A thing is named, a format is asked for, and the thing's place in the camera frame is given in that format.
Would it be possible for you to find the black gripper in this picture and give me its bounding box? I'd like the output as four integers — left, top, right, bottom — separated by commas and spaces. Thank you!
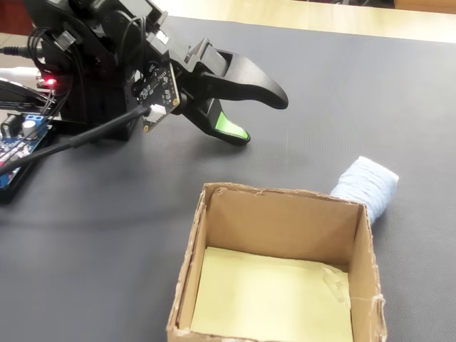
166, 36, 289, 147

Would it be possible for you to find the light blue yarn-wrapped block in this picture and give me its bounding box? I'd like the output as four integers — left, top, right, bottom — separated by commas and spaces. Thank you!
329, 155, 400, 223

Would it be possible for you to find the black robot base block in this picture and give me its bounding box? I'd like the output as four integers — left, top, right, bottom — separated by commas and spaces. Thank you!
58, 99, 139, 143

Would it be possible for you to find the open brown cardboard box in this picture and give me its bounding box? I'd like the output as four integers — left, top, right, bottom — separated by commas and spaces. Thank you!
165, 182, 388, 342

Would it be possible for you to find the pale yellow paper sheet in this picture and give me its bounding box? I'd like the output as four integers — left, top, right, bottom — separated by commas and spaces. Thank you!
190, 246, 355, 342

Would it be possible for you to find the small board with red LED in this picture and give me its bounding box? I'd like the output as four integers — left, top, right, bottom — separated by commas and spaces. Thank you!
35, 69, 61, 90

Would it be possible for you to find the blue controller circuit board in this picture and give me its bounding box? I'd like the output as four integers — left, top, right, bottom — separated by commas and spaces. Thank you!
0, 112, 51, 190

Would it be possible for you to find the black camera circuit board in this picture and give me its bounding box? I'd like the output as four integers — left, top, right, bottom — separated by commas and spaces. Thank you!
137, 46, 187, 134

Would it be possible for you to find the thin black servo wire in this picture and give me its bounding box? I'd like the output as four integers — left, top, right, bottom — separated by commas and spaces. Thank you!
123, 14, 152, 92

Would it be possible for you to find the thick black camera cable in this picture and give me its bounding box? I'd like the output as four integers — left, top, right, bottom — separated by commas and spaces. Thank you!
0, 104, 165, 176

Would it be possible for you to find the thin black wire bundle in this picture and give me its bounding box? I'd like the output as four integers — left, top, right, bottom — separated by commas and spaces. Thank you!
26, 27, 88, 120

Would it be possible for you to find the white cable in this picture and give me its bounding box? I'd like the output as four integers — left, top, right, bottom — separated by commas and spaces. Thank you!
0, 66, 41, 80

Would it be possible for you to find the black barrel plug cable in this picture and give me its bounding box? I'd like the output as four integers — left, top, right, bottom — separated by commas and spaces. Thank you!
0, 45, 38, 58

